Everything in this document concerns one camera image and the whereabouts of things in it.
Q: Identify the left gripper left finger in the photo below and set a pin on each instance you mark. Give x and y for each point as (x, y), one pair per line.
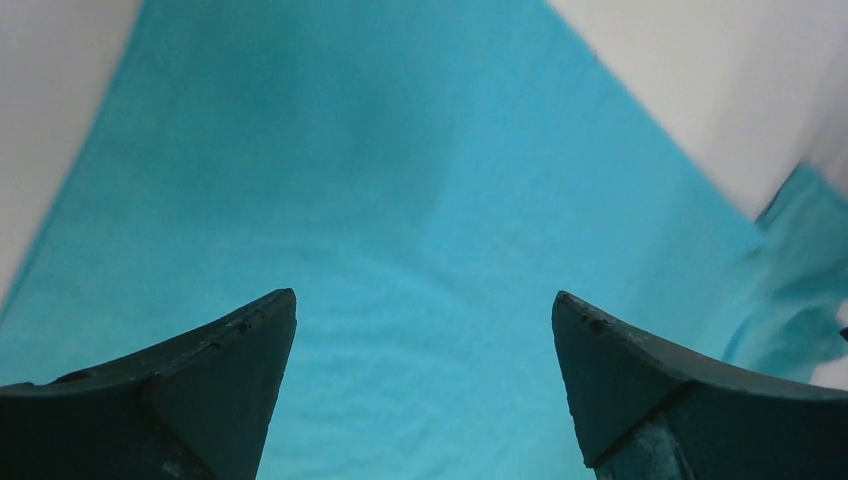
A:
(196, 406)

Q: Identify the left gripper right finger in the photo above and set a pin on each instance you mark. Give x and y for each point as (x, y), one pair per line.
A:
(646, 408)

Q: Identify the cyan t-shirt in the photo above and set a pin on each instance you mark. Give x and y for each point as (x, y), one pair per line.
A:
(426, 176)

